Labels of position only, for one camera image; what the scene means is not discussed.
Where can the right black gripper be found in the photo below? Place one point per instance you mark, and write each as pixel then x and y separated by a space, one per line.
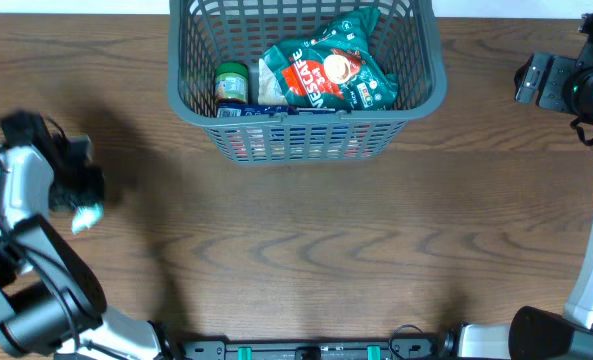
pixel 558 70

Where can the Kleenex tissue multipack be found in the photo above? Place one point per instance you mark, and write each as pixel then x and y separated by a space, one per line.
pixel 256 111

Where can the green Nescafe coffee bag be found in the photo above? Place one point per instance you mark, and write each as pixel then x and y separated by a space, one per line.
pixel 333 67

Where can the small teal tissue packet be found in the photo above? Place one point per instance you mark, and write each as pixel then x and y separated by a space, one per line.
pixel 86 217

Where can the beige paper pouch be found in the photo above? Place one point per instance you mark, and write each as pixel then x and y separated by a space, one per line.
pixel 269 91

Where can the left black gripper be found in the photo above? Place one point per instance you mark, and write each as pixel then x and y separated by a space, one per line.
pixel 87 186

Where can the grey plastic basket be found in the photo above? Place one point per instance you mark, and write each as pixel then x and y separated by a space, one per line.
pixel 205 34

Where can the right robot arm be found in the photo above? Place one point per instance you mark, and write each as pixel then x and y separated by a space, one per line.
pixel 534 333

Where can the green lid glass jar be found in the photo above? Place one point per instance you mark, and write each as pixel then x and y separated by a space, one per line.
pixel 232 83

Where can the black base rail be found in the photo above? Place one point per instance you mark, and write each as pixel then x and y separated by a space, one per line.
pixel 402 348

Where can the orange spaghetti packet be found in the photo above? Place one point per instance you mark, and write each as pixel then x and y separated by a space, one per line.
pixel 293 143

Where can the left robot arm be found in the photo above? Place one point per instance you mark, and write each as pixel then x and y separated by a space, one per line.
pixel 51 303

